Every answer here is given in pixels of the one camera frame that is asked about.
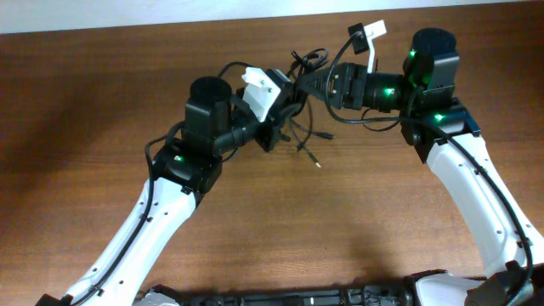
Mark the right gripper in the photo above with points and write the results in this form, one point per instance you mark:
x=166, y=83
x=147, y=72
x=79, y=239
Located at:
x=348, y=87

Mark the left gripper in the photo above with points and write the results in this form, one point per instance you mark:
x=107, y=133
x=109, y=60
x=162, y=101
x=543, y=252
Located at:
x=274, y=121

